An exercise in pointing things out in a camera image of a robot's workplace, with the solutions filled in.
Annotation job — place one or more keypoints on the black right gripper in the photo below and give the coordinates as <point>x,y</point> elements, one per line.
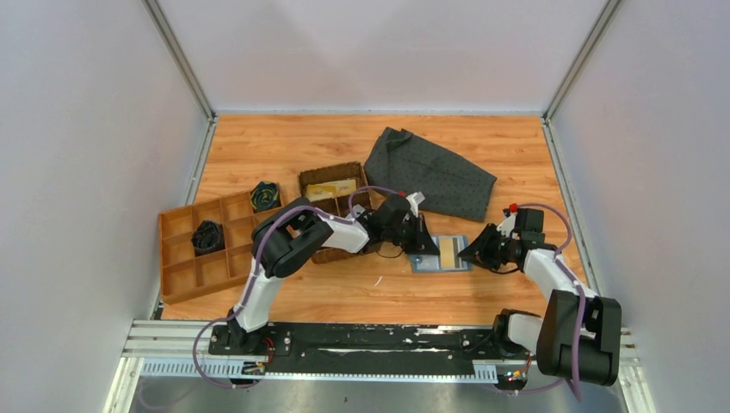
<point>479,252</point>

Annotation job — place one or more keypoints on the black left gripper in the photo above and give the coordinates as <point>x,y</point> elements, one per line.
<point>421,242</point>

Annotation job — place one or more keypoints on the teal leather card holder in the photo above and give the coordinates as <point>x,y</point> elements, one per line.
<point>429,264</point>

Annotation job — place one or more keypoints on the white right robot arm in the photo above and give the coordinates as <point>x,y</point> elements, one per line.
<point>578,339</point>

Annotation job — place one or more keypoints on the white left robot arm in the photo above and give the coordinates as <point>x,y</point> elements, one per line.
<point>283,243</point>

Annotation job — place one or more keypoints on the dark grey dotted cloth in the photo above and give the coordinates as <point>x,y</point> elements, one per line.
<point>451,184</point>

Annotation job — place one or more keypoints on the woven wicker basket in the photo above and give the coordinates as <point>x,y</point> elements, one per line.
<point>337,205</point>

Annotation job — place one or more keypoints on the black rolled tie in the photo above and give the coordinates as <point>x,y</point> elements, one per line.
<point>208,238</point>

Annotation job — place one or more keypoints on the wooden compartment tray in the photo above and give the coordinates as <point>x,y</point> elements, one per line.
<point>184,276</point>

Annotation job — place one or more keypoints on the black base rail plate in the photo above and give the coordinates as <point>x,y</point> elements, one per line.
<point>369,349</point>

